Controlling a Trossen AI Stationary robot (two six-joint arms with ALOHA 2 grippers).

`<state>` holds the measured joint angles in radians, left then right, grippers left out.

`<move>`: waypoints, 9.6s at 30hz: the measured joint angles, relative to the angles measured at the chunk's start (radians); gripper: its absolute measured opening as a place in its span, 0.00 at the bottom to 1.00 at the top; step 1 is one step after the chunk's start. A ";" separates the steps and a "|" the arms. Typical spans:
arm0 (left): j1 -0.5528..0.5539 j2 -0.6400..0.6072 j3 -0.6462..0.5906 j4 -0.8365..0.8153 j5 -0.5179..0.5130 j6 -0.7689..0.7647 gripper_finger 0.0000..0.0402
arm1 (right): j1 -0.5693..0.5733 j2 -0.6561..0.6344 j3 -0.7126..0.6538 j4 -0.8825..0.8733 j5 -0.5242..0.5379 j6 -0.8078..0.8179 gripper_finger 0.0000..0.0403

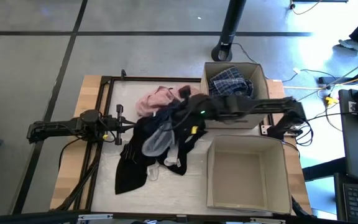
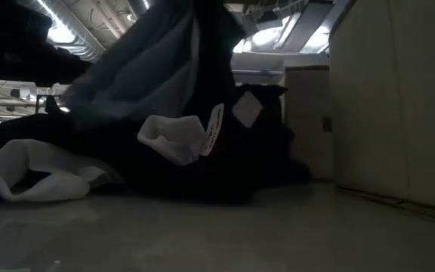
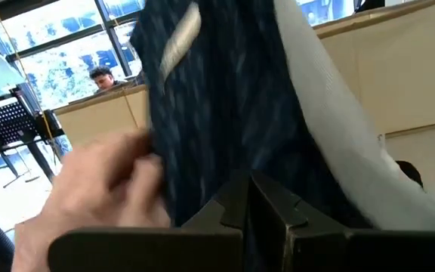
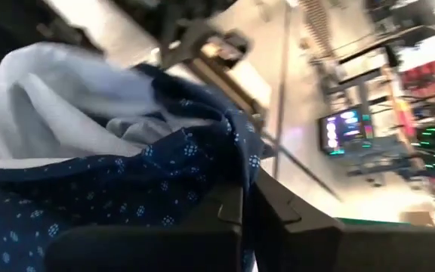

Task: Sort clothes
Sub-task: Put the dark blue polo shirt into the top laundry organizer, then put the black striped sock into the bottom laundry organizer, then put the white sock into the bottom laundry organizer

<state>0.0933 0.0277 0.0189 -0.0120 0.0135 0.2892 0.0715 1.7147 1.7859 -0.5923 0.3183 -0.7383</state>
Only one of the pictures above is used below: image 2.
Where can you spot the white sock with paper tag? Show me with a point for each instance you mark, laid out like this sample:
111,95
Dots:
172,136

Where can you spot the grey garment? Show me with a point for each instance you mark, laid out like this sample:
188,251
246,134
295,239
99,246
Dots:
145,68

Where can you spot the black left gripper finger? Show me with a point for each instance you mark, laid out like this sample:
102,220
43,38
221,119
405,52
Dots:
78,70

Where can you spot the large black garment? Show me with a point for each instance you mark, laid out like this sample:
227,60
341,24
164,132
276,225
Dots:
134,174

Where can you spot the plain white sock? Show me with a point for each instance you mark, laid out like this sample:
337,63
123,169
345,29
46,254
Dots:
51,189

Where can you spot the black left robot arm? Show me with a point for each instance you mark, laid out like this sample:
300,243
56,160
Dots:
6,26

